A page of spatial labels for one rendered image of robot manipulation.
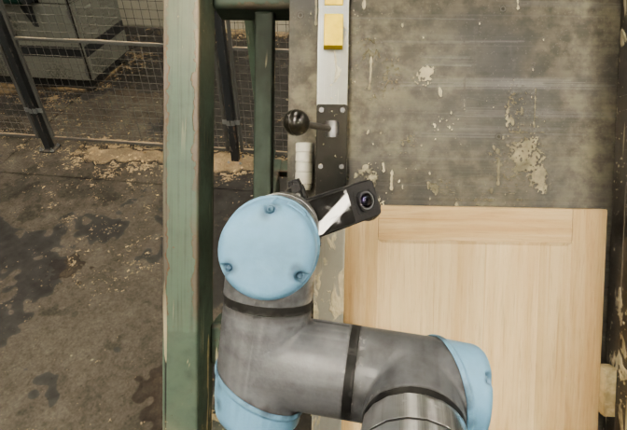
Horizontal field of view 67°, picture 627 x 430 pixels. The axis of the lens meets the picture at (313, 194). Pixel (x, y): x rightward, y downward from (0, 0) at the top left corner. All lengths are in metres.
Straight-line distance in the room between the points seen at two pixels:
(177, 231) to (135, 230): 2.14
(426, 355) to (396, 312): 0.46
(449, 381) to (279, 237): 0.16
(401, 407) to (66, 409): 2.04
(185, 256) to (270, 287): 0.47
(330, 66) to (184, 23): 0.24
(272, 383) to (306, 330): 0.05
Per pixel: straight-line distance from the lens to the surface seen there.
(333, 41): 0.78
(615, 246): 0.94
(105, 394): 2.29
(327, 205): 0.53
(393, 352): 0.39
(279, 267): 0.35
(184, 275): 0.81
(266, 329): 0.38
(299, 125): 0.66
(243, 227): 0.35
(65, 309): 2.66
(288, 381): 0.39
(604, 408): 0.99
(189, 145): 0.80
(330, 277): 0.79
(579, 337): 0.95
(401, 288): 0.83
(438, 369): 0.38
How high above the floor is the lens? 1.85
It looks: 38 degrees down
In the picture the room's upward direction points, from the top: straight up
